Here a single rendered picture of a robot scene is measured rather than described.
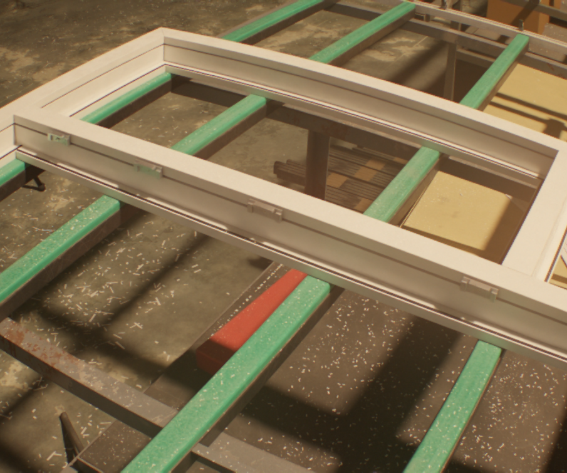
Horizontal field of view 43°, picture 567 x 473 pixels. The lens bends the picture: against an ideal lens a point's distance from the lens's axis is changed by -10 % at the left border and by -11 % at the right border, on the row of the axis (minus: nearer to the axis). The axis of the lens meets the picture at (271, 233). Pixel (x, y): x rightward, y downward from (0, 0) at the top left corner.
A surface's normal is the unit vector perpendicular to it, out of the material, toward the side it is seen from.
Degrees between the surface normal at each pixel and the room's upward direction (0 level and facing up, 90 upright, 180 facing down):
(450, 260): 0
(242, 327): 0
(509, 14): 90
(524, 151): 90
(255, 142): 0
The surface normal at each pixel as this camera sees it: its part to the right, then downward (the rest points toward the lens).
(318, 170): -0.50, 0.47
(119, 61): 0.85, 0.32
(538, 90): 0.04, -0.83
